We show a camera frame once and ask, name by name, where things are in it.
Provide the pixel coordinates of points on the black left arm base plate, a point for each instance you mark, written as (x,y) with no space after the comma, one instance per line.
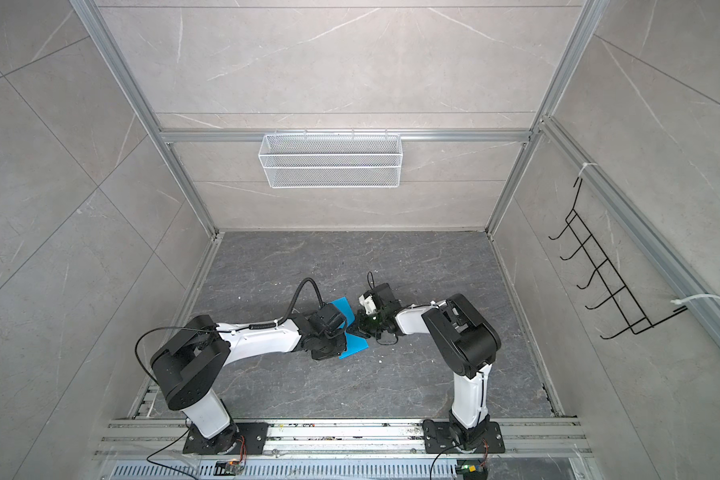
(245,437)

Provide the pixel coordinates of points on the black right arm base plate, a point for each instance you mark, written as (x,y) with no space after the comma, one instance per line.
(450,436)

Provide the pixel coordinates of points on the black wire hook rack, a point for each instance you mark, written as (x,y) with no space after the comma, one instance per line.
(603,269)

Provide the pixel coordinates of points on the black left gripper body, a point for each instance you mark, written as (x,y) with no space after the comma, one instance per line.
(334,345)

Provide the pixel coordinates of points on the blue square paper sheet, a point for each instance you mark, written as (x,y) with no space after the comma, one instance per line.
(354,344)

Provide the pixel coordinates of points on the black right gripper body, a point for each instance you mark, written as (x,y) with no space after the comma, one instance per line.
(373,325)

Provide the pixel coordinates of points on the aluminium front rail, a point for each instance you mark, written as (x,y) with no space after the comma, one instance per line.
(347,438)

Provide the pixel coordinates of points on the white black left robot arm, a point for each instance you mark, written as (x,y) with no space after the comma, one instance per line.
(188,364)

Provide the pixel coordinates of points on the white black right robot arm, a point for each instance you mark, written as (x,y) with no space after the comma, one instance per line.
(466,341)

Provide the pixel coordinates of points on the white wire mesh basket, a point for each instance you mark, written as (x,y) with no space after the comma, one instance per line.
(335,160)

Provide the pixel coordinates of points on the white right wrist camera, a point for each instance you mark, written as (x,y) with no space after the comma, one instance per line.
(368,304)

